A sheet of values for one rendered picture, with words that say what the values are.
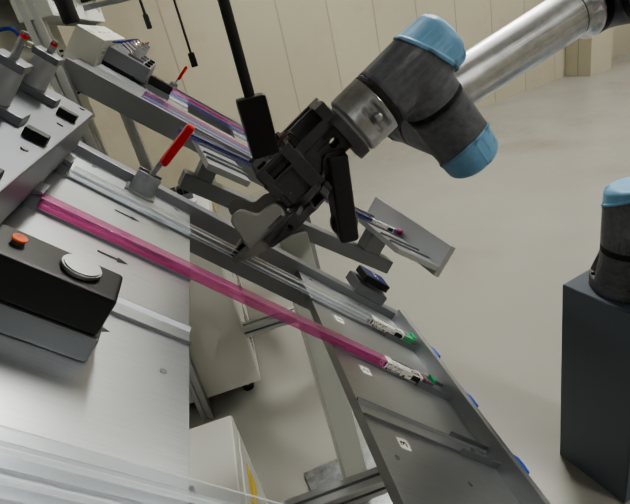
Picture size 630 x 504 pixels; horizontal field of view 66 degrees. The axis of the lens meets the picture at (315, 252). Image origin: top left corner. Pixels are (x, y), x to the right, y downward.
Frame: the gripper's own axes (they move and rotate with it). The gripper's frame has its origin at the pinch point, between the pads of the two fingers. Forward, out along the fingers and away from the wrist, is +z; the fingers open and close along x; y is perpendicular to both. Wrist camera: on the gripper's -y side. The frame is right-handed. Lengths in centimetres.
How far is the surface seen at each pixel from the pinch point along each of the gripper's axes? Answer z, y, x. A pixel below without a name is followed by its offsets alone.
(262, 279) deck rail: 3.1, -7.9, -8.1
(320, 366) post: 16, -44, -30
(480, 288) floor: -29, -125, -104
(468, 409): -7.2, -29.1, 15.4
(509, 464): -7.2, -29.1, 24.0
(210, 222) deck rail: 1.6, 3.7, -8.1
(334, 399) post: 21, -54, -31
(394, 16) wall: -140, -78, -348
